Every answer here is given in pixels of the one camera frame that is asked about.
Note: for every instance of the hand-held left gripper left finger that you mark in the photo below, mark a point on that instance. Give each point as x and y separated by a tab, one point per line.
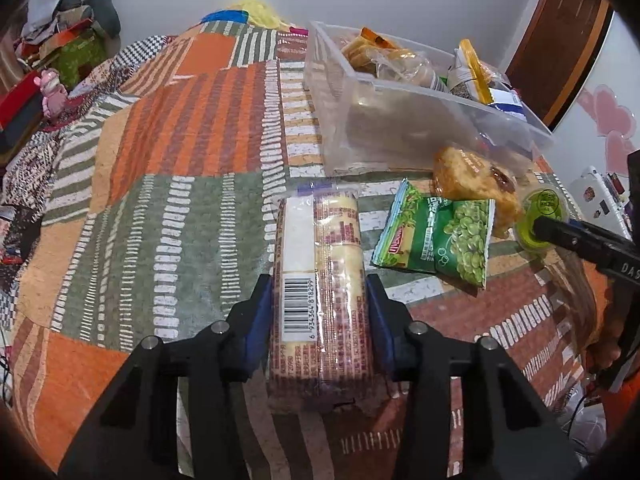
257	325

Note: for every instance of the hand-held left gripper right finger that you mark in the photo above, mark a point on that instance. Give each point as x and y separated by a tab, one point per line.
381	325

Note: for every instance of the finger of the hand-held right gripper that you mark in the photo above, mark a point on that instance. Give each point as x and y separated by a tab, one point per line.
565	234

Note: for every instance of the green jelly cup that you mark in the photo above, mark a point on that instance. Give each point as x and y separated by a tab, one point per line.
542	205

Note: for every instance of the red print cracker pack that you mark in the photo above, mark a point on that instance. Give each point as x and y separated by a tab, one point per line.
325	280

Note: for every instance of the yellow white snack bag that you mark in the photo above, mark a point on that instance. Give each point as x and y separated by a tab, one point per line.
470	72

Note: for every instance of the clear plastic storage box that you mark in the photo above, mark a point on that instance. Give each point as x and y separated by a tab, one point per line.
350	110

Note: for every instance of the person's right hand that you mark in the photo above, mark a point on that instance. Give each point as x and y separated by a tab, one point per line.
605	352

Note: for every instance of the white sticker covered box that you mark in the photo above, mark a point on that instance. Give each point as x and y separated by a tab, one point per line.
595	192

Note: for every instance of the pink heart sticker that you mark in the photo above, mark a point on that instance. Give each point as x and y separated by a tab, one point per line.
620	147
607	110

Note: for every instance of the green pea snack bag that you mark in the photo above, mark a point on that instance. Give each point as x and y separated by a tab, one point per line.
440	237

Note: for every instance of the yellow rice cake pack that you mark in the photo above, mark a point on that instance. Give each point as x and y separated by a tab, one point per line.
465	180

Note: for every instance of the orange green patchwork blanket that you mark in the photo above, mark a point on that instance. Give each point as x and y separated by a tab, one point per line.
200	135

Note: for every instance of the dark wooden door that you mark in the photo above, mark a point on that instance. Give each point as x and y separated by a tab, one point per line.
565	35

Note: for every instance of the checkered patchwork sheet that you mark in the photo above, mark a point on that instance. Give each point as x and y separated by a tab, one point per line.
25	180

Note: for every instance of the dark blue box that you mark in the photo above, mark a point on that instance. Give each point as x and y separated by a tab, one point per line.
12	137

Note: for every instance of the pink toy figure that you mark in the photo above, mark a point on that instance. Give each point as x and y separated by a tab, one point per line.
51	92

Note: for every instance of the blue pillow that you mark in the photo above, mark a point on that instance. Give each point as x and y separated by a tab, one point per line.
225	16

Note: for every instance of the yellow pillow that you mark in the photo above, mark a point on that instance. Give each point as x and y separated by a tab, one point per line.
257	12

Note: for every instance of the green cardboard box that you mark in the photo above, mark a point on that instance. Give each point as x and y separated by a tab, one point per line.
75	55

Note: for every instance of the red shoe box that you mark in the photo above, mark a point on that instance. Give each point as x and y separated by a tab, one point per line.
15	105

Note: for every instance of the pile of clothes and papers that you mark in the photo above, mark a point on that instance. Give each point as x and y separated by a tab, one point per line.
45	30

